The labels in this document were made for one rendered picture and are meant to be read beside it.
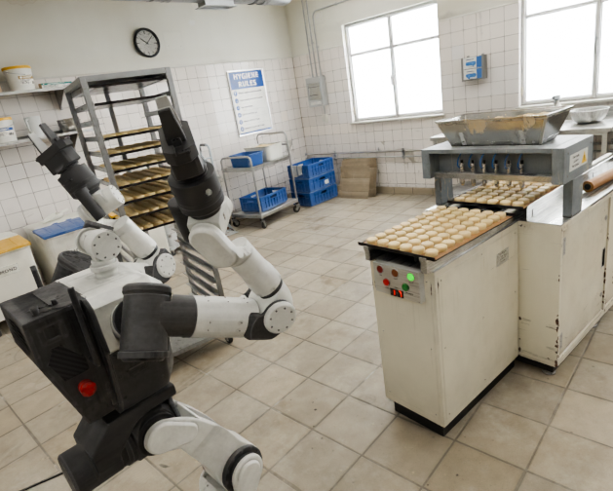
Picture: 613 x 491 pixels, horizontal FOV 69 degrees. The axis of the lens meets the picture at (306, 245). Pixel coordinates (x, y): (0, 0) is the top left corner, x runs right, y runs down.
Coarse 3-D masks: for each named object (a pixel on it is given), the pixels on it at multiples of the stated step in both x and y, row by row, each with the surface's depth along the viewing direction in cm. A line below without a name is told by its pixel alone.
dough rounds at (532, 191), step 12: (504, 180) 252; (468, 192) 241; (480, 192) 237; (492, 192) 241; (504, 192) 236; (516, 192) 231; (528, 192) 227; (540, 192) 222; (492, 204) 219; (504, 204) 214; (516, 204) 209; (528, 204) 212
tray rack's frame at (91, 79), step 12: (120, 72) 235; (132, 72) 239; (144, 72) 242; (156, 72) 245; (72, 84) 245; (96, 84) 278; (108, 96) 291; (72, 108) 279; (108, 108) 292; (144, 108) 303; (84, 144) 286; (120, 144) 300; (108, 216) 302; (120, 252) 311; (192, 288) 347; (180, 348) 286; (192, 348) 289
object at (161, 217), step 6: (162, 210) 298; (168, 210) 297; (144, 216) 289; (150, 216) 286; (156, 216) 287; (162, 216) 281; (168, 216) 286; (138, 222) 277; (144, 222) 273; (150, 222) 276; (156, 222) 268; (162, 222) 267; (144, 228) 267
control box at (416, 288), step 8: (376, 264) 190; (384, 264) 187; (392, 264) 185; (376, 272) 192; (384, 272) 188; (400, 272) 181; (408, 272) 177; (416, 272) 174; (376, 280) 193; (392, 280) 186; (400, 280) 182; (408, 280) 178; (416, 280) 175; (376, 288) 195; (384, 288) 191; (392, 288) 187; (400, 288) 184; (408, 288) 180; (416, 288) 177; (424, 288) 178; (408, 296) 182; (416, 296) 178; (424, 296) 178
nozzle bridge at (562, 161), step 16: (448, 144) 241; (544, 144) 200; (560, 144) 194; (576, 144) 193; (592, 144) 205; (432, 160) 240; (448, 160) 239; (464, 160) 232; (512, 160) 213; (528, 160) 207; (544, 160) 202; (560, 160) 188; (576, 160) 196; (592, 160) 208; (432, 176) 242; (448, 176) 236; (464, 176) 229; (480, 176) 222; (496, 176) 216; (512, 176) 210; (528, 176) 204; (544, 176) 199; (560, 176) 190; (576, 176) 199; (448, 192) 256; (576, 192) 202; (576, 208) 205
